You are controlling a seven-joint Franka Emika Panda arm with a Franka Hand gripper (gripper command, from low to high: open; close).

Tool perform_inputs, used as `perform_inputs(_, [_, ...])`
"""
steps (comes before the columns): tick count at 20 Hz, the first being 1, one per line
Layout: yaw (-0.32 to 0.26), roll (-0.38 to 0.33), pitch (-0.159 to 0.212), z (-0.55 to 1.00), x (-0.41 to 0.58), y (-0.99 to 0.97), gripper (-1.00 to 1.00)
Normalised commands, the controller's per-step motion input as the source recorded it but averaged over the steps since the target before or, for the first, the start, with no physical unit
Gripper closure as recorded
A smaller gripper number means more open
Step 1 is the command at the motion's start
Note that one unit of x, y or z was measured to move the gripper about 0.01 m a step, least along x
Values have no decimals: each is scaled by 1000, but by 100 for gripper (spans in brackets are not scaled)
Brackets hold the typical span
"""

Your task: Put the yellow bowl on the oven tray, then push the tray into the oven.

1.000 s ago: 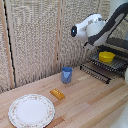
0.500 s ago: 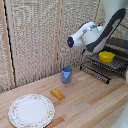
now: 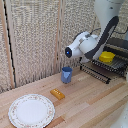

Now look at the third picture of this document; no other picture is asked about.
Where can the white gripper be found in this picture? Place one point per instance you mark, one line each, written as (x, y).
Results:
(85, 60)

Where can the yellow bowl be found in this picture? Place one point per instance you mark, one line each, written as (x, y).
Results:
(107, 57)

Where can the blue cup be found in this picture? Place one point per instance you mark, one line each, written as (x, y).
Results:
(66, 75)

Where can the orange yellow rectangular block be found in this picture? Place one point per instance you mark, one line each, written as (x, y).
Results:
(57, 93)

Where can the woven rattan folding screen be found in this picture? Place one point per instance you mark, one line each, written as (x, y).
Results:
(33, 36)

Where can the white floral rimmed plate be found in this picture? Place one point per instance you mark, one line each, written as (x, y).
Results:
(31, 111)

